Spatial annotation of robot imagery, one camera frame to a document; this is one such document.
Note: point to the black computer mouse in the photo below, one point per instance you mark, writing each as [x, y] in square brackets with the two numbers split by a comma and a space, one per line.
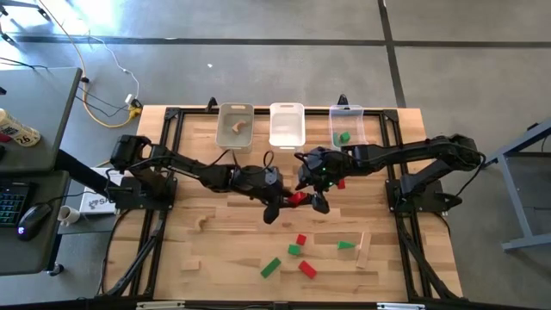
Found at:
[32, 221]

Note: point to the green half-round block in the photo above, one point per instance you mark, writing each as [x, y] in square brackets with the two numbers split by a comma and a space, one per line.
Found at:
[294, 249]

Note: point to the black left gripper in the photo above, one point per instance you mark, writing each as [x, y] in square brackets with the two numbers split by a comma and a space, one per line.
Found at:
[258, 183]

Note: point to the red rectangular block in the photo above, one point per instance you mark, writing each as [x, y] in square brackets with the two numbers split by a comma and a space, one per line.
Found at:
[297, 198]
[301, 239]

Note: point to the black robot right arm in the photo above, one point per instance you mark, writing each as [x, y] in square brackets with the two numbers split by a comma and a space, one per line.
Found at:
[409, 153]

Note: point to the black frame clamp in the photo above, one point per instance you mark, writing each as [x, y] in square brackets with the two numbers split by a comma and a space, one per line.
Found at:
[342, 100]
[211, 104]

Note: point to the natural wood rectangular block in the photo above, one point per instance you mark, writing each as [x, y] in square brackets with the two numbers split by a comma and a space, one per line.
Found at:
[190, 265]

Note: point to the grey plastic bin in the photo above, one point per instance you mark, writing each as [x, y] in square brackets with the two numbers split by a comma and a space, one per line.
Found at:
[224, 142]

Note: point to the small red object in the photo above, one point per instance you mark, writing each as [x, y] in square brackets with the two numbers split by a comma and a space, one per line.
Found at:
[4, 138]

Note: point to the cream labelled bottle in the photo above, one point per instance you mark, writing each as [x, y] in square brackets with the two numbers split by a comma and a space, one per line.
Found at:
[17, 129]

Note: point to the long natural wood plank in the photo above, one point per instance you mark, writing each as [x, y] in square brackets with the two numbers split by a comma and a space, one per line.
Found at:
[363, 252]

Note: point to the green cube block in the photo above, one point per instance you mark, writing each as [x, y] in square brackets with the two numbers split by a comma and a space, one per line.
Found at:
[344, 137]

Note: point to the black table frame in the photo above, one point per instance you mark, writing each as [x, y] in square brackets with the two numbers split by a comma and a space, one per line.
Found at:
[198, 113]

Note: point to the white bracket strip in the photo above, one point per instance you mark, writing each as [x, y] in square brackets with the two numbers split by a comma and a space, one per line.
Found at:
[159, 305]
[400, 306]

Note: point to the green triangle block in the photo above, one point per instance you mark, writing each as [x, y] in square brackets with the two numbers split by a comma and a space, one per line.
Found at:
[345, 246]

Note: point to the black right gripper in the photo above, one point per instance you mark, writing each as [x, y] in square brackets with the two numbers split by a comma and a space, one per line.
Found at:
[320, 170]

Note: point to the white flat box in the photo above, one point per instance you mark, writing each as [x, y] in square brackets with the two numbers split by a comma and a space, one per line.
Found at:
[97, 202]

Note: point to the dark grey desk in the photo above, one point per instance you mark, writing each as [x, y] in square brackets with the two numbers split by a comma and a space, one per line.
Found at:
[34, 90]
[26, 254]

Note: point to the white power adapter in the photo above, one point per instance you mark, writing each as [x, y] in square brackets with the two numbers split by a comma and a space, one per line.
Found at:
[129, 99]

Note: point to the natural wood cutout block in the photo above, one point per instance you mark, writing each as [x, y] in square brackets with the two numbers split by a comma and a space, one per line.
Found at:
[235, 128]

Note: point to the black pole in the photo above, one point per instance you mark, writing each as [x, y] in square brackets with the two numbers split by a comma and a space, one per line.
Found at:
[82, 172]

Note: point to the clear plastic bin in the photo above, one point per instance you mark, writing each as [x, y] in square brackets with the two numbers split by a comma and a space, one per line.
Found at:
[357, 125]

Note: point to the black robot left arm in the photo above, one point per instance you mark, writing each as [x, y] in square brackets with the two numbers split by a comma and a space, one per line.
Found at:
[189, 165]

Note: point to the blue-grey metal stand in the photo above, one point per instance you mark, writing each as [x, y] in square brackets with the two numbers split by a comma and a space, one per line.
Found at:
[521, 206]

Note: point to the long red block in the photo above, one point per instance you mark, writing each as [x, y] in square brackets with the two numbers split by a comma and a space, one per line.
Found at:
[307, 269]

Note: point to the white cup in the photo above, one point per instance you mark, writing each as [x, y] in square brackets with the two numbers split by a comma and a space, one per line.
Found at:
[68, 215]

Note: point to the white plastic bin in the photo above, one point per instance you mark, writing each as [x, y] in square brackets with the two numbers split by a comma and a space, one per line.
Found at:
[287, 129]

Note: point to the long green block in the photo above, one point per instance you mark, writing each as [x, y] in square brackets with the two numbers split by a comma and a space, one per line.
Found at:
[270, 268]

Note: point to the small red block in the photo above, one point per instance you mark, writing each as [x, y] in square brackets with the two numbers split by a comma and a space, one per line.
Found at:
[341, 185]

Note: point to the black backlit keyboard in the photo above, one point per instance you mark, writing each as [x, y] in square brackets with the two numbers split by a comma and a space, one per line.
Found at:
[10, 202]

